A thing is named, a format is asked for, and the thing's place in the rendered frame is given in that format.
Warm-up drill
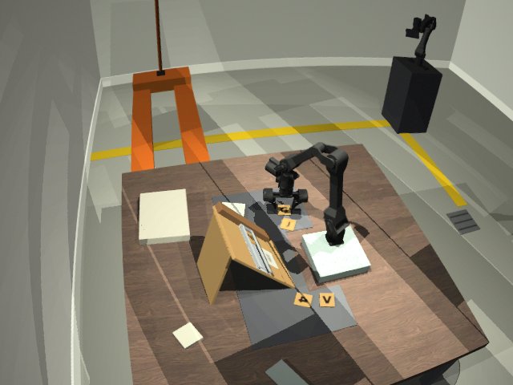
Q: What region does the cream flat rectangular block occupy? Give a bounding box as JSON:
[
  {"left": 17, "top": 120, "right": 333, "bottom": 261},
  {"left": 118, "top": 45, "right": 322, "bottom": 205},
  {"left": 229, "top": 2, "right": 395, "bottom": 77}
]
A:
[{"left": 139, "top": 189, "right": 191, "bottom": 245}]

